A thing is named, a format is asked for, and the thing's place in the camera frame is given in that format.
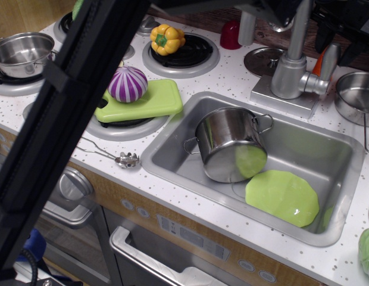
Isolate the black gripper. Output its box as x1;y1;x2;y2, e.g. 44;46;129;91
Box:
311;1;369;67

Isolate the silver faucet lever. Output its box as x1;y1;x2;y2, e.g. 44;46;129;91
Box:
299;42;341;95

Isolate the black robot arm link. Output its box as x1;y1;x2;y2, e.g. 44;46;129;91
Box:
0;1;300;272

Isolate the orange toy carrot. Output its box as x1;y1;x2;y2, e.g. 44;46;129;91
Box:
312;48;326;77

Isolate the steel pan right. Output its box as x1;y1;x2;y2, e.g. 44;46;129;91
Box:
334;71;369;153

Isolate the clear faucet knob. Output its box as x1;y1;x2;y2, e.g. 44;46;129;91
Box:
268;20;293;33

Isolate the silver toy faucet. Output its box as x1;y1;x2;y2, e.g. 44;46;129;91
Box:
250;1;318;119

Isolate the steel pot lid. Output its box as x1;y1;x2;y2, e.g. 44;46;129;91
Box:
243;47;285;77

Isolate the red plastic cup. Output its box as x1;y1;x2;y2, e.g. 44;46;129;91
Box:
220;20;242;50

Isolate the grey sink basin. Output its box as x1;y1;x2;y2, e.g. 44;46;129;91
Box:
142;92;365;247

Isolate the rear right stove burner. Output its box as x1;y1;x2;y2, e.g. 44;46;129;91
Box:
142;33;220;79

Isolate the stove burner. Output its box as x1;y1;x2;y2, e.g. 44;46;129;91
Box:
0;74;44;97
142;33;220;79
86;116;169;142
53;12;73;43

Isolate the steel pot in sink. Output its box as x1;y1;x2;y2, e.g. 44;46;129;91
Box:
183;107;274;183

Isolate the green plastic plate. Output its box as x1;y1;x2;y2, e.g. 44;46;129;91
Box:
245;170;320;228

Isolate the yellow toy bell pepper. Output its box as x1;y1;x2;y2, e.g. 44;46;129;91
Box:
150;24;186;56

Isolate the green cutting board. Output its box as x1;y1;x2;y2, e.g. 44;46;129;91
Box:
94;79;183;123

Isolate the grey stove knob rear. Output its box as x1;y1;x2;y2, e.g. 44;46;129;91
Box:
136;16;160;36

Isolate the grey stove knob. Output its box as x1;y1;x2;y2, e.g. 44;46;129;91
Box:
122;45;135;61
136;16;160;36

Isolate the green toy cabbage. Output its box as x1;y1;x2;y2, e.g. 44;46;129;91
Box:
358;228;369;278

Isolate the grey stove knob middle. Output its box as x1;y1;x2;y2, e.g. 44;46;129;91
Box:
122;45;135;61

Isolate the purple striped toy onion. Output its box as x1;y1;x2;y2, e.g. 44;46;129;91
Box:
107;66;148;103

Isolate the front stove burner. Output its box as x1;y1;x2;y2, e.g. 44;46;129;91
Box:
86;116;169;142

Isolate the metal pasta spoon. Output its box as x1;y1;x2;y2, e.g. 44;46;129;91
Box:
76;137;140;169

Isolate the green toy bitter gourd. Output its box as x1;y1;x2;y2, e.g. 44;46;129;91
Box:
72;0;83;20

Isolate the rear left stove burner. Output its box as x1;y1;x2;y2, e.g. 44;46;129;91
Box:
53;12;73;43

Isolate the silver oven dial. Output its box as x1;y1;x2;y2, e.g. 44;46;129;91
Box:
57;166;94;201

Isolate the steel pot left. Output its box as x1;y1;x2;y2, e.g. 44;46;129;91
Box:
0;32;55;79

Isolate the far left stove burner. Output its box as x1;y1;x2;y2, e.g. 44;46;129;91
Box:
0;74;44;97

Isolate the grey dishwasher door handle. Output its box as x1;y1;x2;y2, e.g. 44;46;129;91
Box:
109;226;225;285

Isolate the grey oven door handle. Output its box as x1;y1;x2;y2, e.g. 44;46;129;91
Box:
42;206;95;229

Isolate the blue clamp with cable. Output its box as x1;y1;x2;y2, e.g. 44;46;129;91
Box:
17;228;46;285

